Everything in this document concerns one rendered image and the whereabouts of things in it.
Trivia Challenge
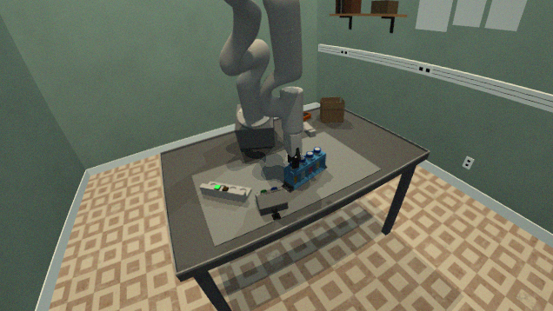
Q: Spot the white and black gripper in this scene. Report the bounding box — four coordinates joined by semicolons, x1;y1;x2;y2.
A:
283;131;302;169

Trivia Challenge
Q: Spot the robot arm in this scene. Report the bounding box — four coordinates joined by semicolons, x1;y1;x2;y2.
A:
219;0;316;138

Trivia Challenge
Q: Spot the small brown cardboard box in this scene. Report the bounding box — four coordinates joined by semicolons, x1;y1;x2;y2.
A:
320;97;345;122

